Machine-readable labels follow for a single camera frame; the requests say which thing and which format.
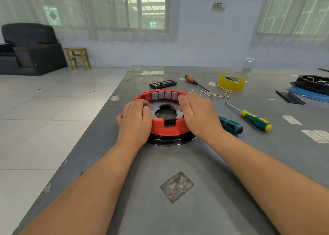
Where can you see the person's left forearm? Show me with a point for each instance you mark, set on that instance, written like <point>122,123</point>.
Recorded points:
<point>77,196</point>

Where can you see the black flat plate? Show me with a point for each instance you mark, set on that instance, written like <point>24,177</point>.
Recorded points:
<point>290,97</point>

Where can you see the large barred window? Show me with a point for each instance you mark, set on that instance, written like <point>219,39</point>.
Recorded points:
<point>110,8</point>
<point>293,10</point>

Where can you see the yellow tape roll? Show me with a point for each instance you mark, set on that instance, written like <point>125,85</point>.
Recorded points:
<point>224,86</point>

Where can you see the white paper sheet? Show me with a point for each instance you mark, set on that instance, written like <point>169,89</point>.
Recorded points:
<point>152,72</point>

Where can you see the person's left hand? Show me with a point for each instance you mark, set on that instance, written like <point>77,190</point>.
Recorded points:
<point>134,127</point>

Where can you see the black round appliance part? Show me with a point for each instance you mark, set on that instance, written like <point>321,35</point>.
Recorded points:
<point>308,84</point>

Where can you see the white wall box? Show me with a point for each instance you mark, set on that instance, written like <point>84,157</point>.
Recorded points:
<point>219,6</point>

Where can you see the sheer white curtain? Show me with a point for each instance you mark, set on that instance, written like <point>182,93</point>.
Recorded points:
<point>20,8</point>
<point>290,41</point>

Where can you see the person's right forearm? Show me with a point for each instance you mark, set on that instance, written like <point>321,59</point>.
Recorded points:
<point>277,186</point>

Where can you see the person's right hand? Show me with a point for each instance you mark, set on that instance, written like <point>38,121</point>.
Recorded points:
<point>200,119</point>

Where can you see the narrow white tape strip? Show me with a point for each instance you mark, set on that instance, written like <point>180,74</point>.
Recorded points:
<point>292,120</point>

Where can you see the small wooden stool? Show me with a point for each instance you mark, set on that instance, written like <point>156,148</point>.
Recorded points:
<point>77,50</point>

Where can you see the wide white tape strips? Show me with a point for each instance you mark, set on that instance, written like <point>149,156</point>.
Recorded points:
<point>316,136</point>

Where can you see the black remote control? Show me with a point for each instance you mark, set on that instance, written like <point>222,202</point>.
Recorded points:
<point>163,84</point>

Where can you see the black armchair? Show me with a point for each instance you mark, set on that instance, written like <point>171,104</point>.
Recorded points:
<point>31,49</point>

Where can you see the red round appliance base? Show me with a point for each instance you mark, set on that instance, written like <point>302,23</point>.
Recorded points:
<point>167,130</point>

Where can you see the thin black rod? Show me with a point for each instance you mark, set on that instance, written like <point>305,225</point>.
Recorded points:
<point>324,69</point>

